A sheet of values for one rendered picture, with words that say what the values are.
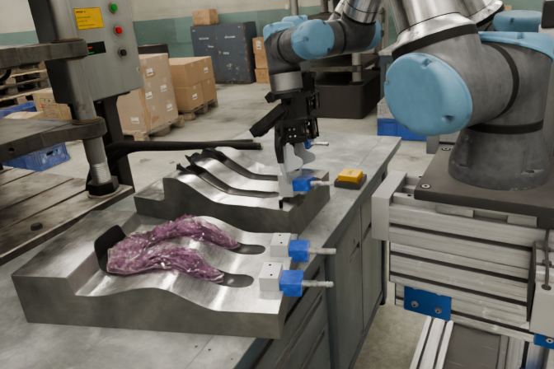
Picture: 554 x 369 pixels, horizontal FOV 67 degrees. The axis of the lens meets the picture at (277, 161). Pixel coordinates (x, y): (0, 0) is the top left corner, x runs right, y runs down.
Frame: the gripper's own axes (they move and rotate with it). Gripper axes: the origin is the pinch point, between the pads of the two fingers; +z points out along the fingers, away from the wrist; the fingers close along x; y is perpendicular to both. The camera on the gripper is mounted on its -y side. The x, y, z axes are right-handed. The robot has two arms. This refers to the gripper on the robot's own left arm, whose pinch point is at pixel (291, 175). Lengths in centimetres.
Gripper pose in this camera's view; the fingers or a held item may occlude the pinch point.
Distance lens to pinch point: 102.0
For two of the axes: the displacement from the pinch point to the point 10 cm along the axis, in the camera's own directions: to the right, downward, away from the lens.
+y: 8.7, -0.5, -4.9
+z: 1.4, 9.8, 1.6
